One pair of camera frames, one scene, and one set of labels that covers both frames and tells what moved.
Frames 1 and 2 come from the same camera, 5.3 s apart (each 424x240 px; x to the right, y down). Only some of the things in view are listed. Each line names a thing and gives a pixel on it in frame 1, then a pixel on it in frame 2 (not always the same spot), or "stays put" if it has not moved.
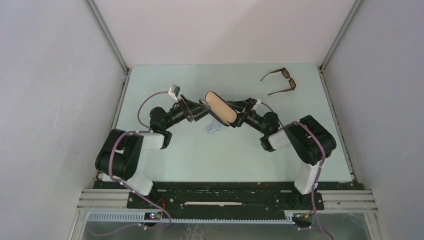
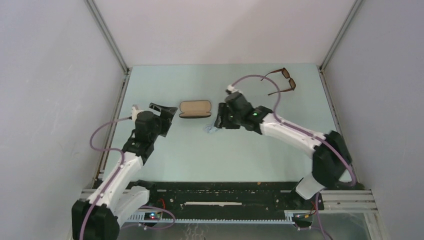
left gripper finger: [198, 116] → [166, 124]
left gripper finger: [195, 106] → [164, 111]
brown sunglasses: [286, 75] stays put
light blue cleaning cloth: [212, 128] stays put
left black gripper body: [180, 113] → [154, 134]
